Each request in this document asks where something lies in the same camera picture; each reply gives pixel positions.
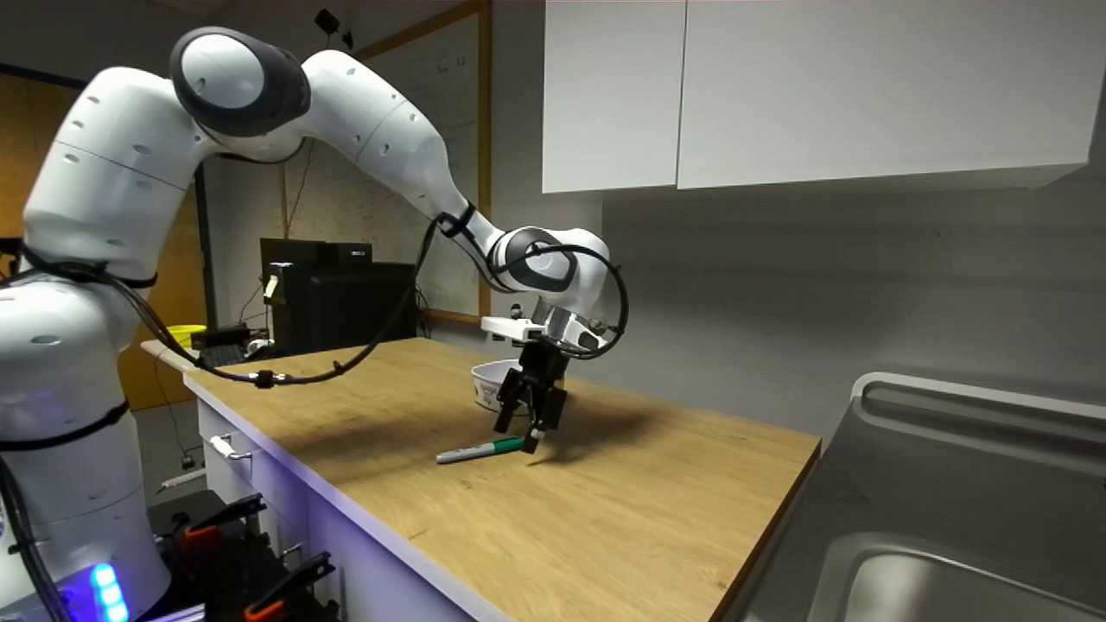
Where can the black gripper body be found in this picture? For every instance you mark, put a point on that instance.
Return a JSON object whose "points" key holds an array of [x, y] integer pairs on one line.
{"points": [[536, 382]]}

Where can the green capped grey marker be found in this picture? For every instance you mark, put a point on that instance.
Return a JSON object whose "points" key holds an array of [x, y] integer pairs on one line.
{"points": [[472, 451]]}

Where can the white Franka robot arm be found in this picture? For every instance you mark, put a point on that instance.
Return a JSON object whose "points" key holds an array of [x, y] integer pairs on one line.
{"points": [[82, 382]]}

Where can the white bowl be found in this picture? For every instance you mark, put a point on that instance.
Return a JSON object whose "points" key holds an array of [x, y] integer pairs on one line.
{"points": [[487, 382]]}

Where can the black box appliance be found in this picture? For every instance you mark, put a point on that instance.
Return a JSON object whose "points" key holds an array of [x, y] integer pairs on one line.
{"points": [[340, 303]]}

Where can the white base cabinet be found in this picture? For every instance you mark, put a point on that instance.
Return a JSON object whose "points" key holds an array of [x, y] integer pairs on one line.
{"points": [[312, 529]]}

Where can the black orange clamp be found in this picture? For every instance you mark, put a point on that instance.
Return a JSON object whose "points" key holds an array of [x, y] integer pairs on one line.
{"points": [[287, 589], [220, 522]]}

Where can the narrow white cabinet door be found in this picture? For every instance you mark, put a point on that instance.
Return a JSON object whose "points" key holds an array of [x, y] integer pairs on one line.
{"points": [[609, 92]]}

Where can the small yellow object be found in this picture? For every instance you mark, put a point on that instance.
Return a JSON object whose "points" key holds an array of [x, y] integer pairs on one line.
{"points": [[189, 334]]}

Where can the wood framed whiteboard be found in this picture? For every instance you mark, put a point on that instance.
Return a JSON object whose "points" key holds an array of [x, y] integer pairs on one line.
{"points": [[453, 48]]}

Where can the stainless steel sink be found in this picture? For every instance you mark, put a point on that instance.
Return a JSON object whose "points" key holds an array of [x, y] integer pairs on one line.
{"points": [[969, 507]]}

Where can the wide white cabinet door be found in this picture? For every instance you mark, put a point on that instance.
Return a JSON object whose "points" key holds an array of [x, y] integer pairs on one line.
{"points": [[886, 89]]}

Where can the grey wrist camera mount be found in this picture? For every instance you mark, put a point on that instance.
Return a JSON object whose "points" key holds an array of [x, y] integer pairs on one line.
{"points": [[575, 334]]}

